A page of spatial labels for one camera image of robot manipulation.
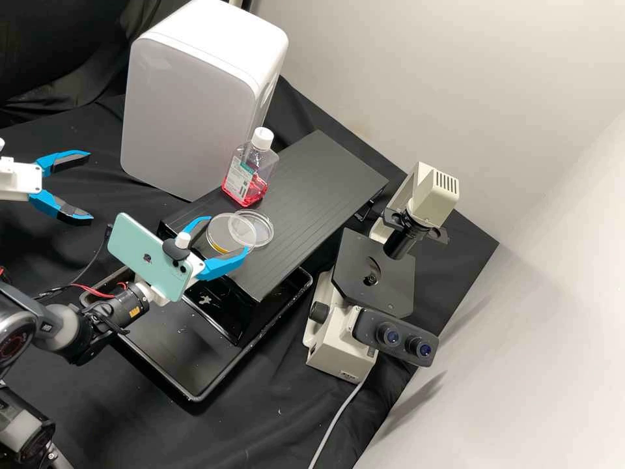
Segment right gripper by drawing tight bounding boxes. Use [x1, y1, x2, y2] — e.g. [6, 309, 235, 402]
[132, 215, 249, 309]

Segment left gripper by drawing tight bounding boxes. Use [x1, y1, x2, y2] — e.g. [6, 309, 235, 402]
[0, 150, 95, 225]

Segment petri dish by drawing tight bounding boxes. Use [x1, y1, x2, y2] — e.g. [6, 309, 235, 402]
[204, 212, 258, 256]

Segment petri dish lid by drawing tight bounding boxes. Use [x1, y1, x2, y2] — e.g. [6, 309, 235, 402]
[228, 208, 276, 247]

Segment red liquid bottle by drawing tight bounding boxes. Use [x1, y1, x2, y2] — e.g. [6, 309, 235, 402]
[221, 126, 281, 208]

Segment black tray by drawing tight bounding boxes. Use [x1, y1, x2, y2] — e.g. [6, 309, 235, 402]
[77, 265, 314, 403]

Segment black platform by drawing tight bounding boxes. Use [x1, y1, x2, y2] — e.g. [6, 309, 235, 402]
[158, 128, 391, 302]

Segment white box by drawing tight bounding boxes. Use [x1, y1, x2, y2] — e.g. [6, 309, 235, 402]
[118, 0, 290, 203]

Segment cream microscope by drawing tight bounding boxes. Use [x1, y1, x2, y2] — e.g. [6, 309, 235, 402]
[302, 160, 462, 385]

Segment right wrist camera phone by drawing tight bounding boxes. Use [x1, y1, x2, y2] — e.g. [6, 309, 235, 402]
[106, 212, 195, 301]

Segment black cable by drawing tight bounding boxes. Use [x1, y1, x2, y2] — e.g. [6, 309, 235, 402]
[33, 222, 116, 301]

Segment grey cable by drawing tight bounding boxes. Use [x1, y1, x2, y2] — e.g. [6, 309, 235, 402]
[307, 377, 368, 469]

